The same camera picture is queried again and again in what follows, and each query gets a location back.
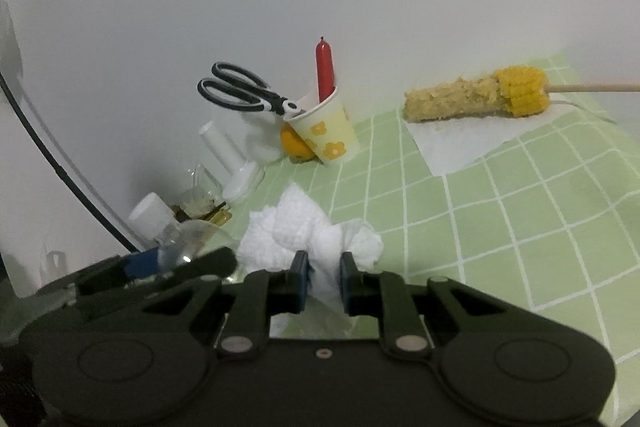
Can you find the white capped clear bottle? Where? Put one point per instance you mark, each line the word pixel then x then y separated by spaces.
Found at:
pixel 150 213

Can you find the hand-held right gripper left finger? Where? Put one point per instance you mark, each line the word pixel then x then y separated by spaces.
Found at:
pixel 299 283

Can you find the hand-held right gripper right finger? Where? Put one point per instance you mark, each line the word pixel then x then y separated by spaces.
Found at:
pixel 347 283

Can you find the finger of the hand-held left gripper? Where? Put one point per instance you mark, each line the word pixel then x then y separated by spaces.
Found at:
pixel 143 265
pixel 205 265

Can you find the small gold lid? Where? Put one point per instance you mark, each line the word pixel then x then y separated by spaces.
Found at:
pixel 220 216

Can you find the clear glass container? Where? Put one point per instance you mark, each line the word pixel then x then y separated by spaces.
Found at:
pixel 200 241

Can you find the yellow flower paper cup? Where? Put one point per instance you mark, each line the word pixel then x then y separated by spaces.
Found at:
pixel 325 129

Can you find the orange fruit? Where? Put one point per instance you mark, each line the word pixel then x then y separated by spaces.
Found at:
pixel 295 147

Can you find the half eaten corn cob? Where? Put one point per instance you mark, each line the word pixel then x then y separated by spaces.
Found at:
pixel 465 99

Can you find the clear glass cup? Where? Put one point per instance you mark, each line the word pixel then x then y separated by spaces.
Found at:
pixel 202 187

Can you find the white paper napkin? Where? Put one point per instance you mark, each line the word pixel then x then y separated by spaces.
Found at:
pixel 460 142

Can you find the wooden skewer stick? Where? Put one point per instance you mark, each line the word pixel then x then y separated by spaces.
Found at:
pixel 595 87

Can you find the white paper towel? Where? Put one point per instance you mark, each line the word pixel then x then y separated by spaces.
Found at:
pixel 310 232

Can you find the green checkered tablecloth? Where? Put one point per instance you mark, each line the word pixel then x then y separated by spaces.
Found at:
pixel 500 227

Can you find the red sausage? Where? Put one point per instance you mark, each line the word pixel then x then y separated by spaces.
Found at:
pixel 324 69

